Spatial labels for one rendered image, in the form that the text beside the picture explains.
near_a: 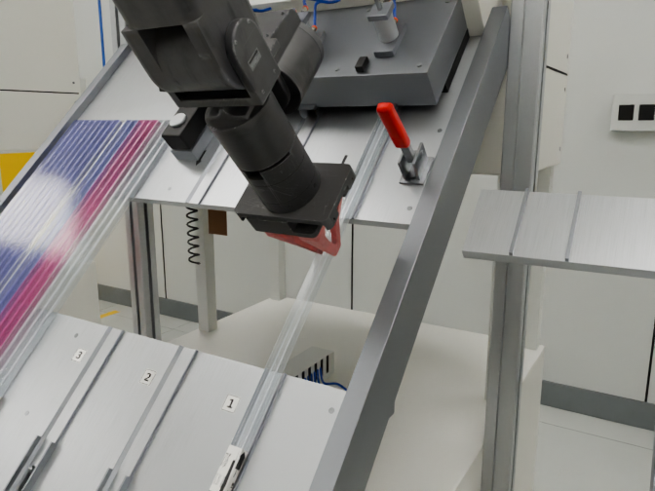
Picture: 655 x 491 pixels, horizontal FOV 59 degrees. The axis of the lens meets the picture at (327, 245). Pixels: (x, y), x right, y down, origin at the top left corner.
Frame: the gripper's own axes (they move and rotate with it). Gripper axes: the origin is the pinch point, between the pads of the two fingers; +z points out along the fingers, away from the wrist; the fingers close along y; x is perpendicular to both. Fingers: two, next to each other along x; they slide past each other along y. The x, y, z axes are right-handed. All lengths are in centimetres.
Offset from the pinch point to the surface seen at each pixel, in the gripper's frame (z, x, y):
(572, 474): 158, -24, -13
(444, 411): 47.9, -0.4, -2.0
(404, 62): -5.1, -21.5, -2.8
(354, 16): -5.0, -31.1, 7.1
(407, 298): 0.8, 4.1, -10.0
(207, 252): 41, -19, 56
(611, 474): 163, -28, -23
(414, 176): 0.4, -9.9, -6.3
